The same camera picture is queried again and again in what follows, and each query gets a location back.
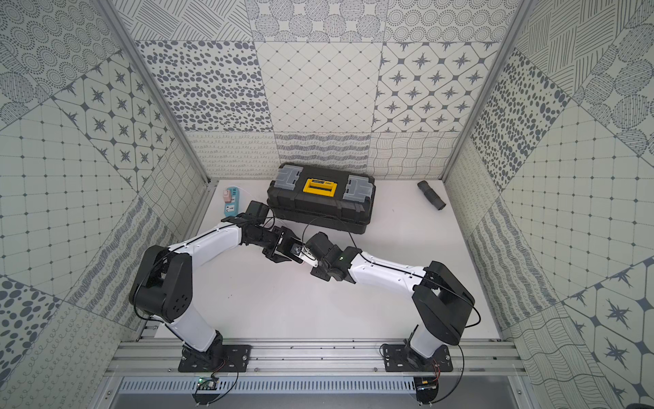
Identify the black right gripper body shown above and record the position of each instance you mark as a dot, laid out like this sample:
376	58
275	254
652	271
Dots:
321	271

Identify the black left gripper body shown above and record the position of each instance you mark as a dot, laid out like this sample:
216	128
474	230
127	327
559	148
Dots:
281	245

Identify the black phone pink case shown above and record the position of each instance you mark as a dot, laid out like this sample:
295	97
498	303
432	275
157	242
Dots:
291	248

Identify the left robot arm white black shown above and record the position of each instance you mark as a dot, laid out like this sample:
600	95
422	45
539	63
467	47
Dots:
163	286

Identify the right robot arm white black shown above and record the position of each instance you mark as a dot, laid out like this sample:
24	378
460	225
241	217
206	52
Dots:
443	303

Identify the blue power strip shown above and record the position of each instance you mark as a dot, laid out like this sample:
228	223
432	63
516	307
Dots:
231	201

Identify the black cylindrical object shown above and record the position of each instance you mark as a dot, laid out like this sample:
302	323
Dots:
432	197

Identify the right circuit board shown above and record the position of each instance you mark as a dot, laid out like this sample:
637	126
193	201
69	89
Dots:
426	389

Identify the circuit board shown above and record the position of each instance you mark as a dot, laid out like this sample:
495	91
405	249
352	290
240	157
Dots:
207	385
426	389

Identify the left circuit board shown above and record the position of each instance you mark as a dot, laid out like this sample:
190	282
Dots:
207	385

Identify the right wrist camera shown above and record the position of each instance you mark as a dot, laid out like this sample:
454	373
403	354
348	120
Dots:
305	255

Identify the black toolbox yellow handle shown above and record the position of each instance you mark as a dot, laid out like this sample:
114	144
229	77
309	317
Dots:
329	198

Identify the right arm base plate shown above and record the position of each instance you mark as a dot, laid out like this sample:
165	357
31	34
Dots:
400	358

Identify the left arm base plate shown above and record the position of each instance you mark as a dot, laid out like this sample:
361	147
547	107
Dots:
217	359

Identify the aluminium rail frame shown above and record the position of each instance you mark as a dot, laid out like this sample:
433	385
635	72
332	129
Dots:
160	357

